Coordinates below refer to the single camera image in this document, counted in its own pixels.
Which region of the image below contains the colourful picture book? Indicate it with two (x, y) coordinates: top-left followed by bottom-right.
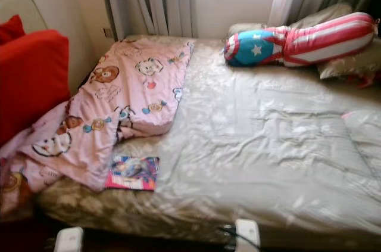
(105, 155), (160, 191)

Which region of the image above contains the grey floral bed sheet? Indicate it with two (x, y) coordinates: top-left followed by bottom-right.
(36, 36), (381, 247)

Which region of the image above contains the pink cartoon print blanket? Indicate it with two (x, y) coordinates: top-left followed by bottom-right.
(0, 38), (194, 223)

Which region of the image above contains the blue star red striped bolster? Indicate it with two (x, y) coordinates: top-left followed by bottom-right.
(223, 12), (379, 68)

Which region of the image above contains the red cloth item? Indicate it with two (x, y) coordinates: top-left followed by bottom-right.
(357, 70), (381, 89)

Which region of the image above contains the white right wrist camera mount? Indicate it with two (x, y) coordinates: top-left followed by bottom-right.
(234, 219), (261, 252)

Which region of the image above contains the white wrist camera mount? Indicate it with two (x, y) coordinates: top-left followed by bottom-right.
(234, 219), (261, 252)
(54, 227), (84, 252)

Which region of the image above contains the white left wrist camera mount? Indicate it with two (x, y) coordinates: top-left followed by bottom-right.
(54, 227), (84, 252)

